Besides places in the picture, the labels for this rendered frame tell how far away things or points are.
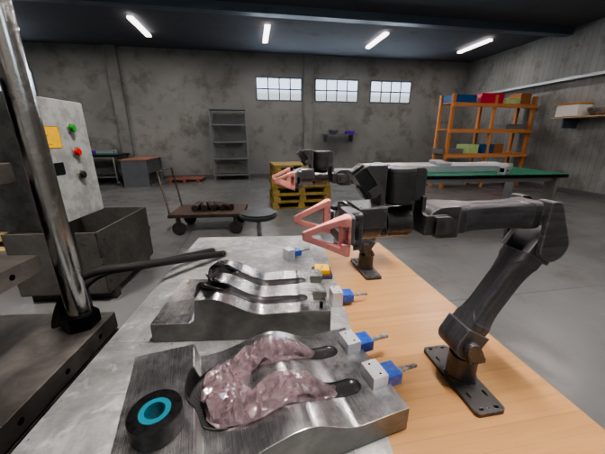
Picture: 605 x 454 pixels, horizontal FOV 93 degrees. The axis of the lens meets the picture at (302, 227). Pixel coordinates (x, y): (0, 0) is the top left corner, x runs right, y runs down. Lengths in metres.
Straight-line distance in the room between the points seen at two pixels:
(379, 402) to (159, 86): 10.37
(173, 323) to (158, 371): 0.24
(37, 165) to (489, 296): 1.12
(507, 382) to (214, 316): 0.74
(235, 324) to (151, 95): 10.04
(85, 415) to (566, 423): 0.99
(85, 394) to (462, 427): 0.81
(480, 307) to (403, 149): 10.98
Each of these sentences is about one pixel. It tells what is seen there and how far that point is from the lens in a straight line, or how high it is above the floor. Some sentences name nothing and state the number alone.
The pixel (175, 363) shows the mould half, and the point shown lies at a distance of 0.70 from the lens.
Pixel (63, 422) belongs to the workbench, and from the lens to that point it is 0.85.
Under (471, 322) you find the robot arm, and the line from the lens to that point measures 0.74.
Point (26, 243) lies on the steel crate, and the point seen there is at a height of 0.56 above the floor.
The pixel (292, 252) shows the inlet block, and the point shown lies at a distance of 1.32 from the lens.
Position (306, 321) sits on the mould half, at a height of 0.86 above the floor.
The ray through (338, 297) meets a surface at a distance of 0.99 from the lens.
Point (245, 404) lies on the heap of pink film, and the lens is 0.61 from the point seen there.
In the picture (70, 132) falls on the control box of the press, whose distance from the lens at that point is 1.32.
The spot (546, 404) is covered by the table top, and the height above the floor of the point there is 0.80.
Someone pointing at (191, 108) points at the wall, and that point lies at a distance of 10.37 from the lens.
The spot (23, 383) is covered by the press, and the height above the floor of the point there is 0.79.
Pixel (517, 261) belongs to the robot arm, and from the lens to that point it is 0.73.
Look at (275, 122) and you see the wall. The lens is 10.22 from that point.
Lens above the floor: 1.35
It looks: 18 degrees down
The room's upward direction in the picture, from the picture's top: straight up
